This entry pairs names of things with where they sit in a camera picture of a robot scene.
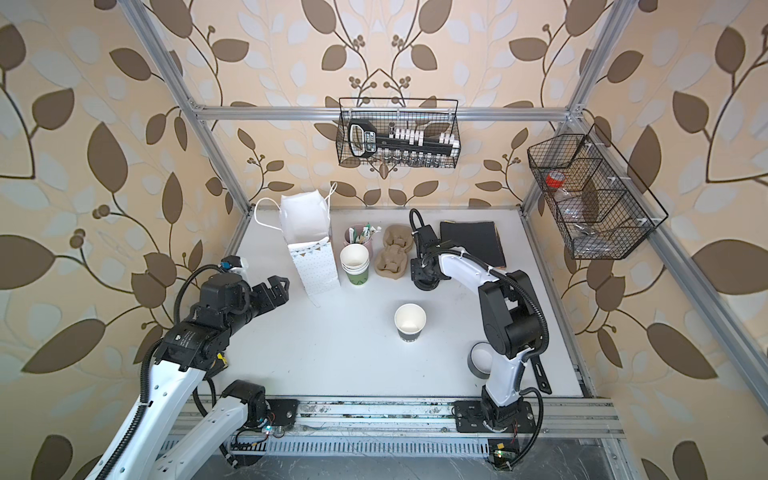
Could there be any black wire basket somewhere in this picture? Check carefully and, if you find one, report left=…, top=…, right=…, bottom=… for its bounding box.
left=527, top=125, right=669, bottom=260
left=336, top=95, right=462, bottom=169

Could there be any stack of coloured napkins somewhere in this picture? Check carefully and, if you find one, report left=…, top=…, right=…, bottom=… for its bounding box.
left=439, top=220, right=507, bottom=269

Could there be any black wire basket right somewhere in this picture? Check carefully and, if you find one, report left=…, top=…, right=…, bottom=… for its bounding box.
left=527, top=125, right=669, bottom=260

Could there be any black paper coffee cup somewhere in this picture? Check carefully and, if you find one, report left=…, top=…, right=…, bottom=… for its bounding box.
left=394, top=303, right=427, bottom=342

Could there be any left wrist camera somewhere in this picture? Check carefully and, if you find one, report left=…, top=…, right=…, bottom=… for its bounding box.
left=220, top=255, right=247, bottom=279

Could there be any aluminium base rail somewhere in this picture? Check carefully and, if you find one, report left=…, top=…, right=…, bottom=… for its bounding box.
left=161, top=395, right=625, bottom=460

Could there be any cardboard napkin box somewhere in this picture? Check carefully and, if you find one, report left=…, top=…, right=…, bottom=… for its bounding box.
left=439, top=220, right=508, bottom=271

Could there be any pink cup of sachets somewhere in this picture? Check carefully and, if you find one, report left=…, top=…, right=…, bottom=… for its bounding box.
left=344, top=223, right=381, bottom=254

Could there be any stack of pulp cup carriers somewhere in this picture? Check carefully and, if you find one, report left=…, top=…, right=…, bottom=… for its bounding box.
left=374, top=224, right=414, bottom=280

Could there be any plastic bottle red cap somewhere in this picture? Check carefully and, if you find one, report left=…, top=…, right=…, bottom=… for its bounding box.
left=545, top=170, right=586, bottom=228

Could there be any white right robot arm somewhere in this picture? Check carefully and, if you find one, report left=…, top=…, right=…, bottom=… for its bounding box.
left=411, top=224, right=549, bottom=432

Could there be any black adjustable wrench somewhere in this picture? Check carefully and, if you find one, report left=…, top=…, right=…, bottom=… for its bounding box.
left=530, top=356, right=553, bottom=395

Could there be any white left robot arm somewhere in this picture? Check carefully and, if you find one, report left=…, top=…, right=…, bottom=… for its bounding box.
left=87, top=270, right=298, bottom=479

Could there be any black socket set rack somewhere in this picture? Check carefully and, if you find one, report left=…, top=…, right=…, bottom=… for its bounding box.
left=346, top=120, right=461, bottom=159

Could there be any white paper gift bag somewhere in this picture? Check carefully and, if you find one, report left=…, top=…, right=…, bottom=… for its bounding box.
left=253, top=186, right=340, bottom=307

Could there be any black wire basket centre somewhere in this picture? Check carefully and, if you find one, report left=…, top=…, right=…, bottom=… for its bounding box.
left=336, top=95, right=462, bottom=169

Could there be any grey tape roll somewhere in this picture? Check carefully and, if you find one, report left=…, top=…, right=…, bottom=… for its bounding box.
left=467, top=342, right=495, bottom=380

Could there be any stack of paper cups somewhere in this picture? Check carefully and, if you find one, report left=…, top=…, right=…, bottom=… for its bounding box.
left=340, top=244, right=370, bottom=286

